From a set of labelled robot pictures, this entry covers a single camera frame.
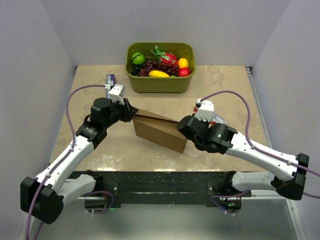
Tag purple toy grape bunch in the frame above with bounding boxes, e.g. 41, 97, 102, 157
138, 61, 179, 77

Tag red toy apple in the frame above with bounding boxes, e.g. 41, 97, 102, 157
178, 67, 191, 77

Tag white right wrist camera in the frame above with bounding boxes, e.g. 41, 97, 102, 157
193, 98, 215, 123

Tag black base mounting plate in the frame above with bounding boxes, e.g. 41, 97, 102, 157
84, 171, 242, 214

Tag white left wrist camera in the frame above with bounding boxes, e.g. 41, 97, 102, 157
107, 84, 126, 105

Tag red white snack packet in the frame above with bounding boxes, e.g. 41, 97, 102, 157
193, 105, 227, 125

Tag yellow toy mango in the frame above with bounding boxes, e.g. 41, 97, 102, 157
148, 70, 170, 78

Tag olive green plastic bin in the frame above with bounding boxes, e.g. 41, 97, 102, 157
125, 42, 196, 93

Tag yellow toy lemon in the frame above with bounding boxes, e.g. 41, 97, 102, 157
178, 57, 189, 69

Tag pink toy dragon fruit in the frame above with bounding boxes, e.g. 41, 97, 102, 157
151, 46, 179, 67

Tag green toy watermelon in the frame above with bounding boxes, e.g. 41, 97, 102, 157
131, 52, 145, 65

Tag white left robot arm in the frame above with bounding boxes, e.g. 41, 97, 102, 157
20, 97, 139, 224

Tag purple toothpaste box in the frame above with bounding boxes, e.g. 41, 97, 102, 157
106, 73, 116, 99

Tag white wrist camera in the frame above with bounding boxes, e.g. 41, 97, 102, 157
107, 84, 126, 105
193, 98, 215, 123

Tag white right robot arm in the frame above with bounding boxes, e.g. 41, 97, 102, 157
177, 115, 310, 201

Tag brown cardboard box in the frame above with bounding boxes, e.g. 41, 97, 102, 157
133, 109, 188, 154

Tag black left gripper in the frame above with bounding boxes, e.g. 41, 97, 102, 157
103, 97, 138, 129

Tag dark blue toy grapes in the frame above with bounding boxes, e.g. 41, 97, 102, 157
130, 65, 143, 76

